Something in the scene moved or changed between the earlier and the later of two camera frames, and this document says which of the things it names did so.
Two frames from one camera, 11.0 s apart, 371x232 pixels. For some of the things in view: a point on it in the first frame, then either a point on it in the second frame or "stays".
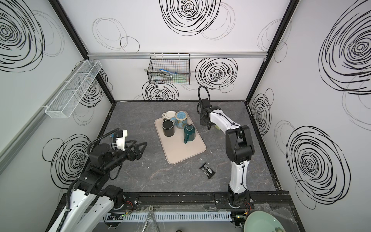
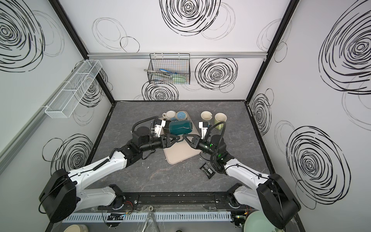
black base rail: (261, 202) stays
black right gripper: (203, 109) to (195, 142)
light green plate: (262, 221) stays
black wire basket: (169, 68) stays
